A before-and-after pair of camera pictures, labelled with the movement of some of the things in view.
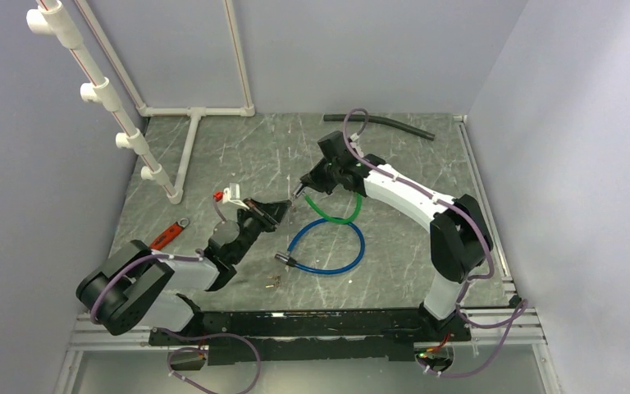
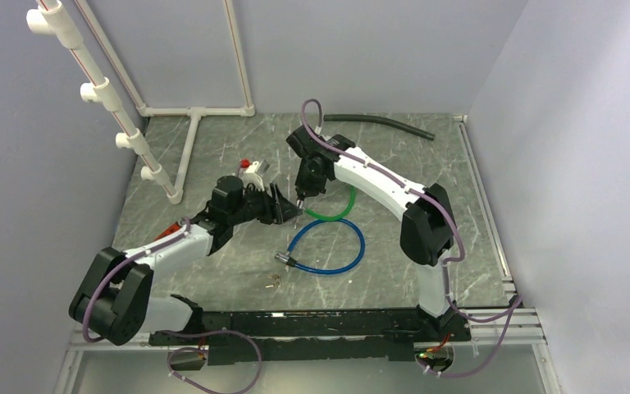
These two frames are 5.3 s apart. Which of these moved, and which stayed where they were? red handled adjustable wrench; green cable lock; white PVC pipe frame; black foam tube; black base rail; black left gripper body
Moved: green cable lock; black left gripper body
Stayed: white PVC pipe frame; red handled adjustable wrench; black foam tube; black base rail
